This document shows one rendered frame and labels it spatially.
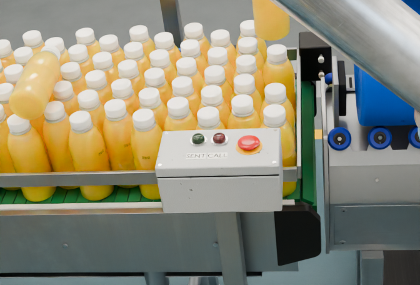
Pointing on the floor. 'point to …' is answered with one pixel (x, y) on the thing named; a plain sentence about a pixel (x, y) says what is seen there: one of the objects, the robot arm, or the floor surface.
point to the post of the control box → (230, 247)
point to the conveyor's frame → (148, 240)
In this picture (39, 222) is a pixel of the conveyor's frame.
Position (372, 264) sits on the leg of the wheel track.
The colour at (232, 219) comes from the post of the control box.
